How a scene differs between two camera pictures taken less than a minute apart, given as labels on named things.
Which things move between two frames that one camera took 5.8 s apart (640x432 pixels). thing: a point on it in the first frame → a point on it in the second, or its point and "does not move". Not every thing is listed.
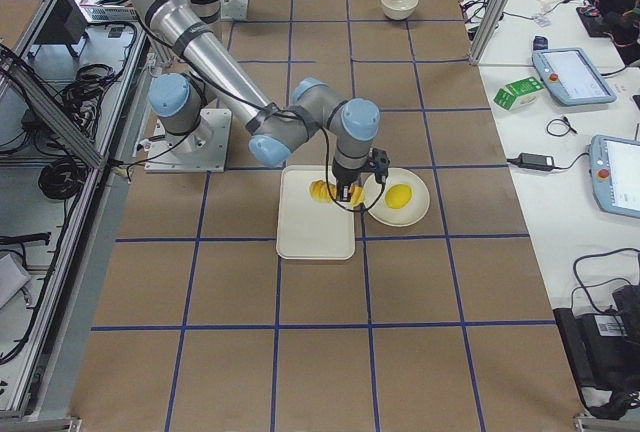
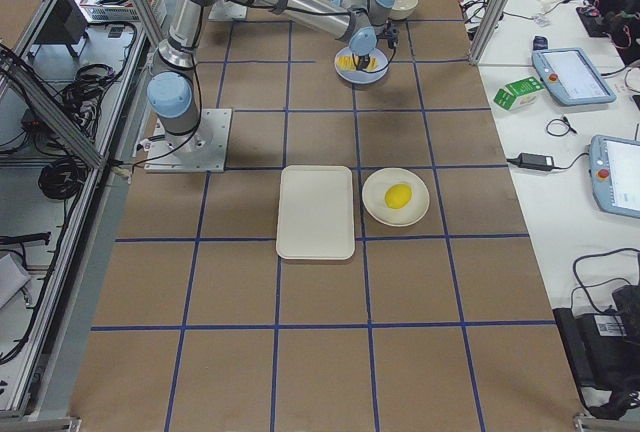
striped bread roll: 325,192 → 350,63
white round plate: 382,212 does not move
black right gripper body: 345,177 → 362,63
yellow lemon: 398,196 does not move
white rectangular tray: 306,228 does not move
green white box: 519,93 does not move
